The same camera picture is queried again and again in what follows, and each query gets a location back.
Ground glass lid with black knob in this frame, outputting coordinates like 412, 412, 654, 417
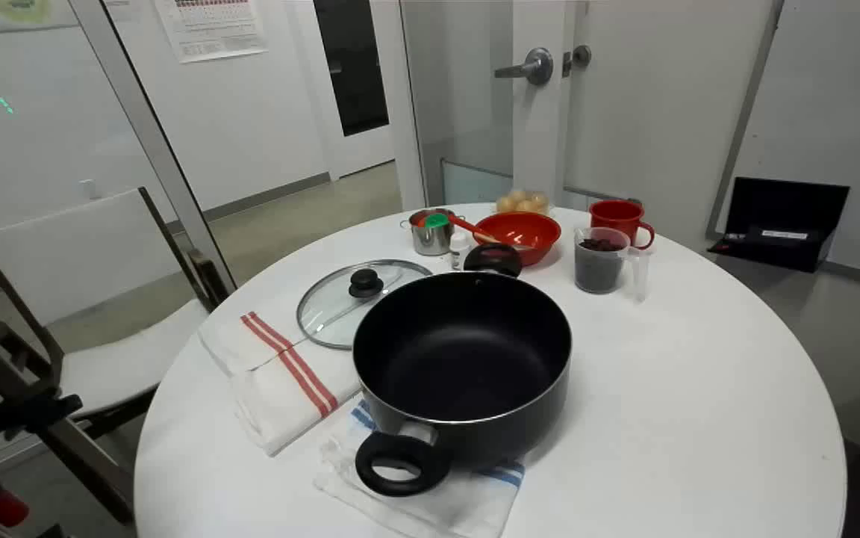
294, 259, 437, 353

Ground black cooking pan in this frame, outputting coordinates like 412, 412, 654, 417
351, 244, 576, 501

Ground steel cup with toy vegetables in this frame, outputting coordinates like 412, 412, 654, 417
407, 206, 458, 260

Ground red bowl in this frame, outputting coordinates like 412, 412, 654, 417
449, 211, 564, 269

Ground yellowish bread rolls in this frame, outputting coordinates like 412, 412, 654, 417
496, 190, 554, 218

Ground clear cup with dark contents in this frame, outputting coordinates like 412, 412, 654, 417
573, 226, 634, 297

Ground white door with frosted glass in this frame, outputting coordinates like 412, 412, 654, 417
396, 0, 785, 251

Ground red mug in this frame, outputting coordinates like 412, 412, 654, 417
590, 197, 658, 251

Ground white towel with red stripes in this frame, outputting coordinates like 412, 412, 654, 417
197, 260, 367, 459

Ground white door with dark window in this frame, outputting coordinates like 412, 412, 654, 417
289, 0, 400, 184

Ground white towel with blue stripes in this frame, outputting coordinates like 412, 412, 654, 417
312, 398, 530, 538

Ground white paper poster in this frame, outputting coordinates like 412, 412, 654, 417
154, 0, 272, 67

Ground open black case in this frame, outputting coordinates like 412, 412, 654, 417
708, 178, 854, 275

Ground poster with green print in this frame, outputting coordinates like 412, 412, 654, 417
0, 0, 60, 40

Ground white chair with dark frame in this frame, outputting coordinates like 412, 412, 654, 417
0, 185, 240, 529

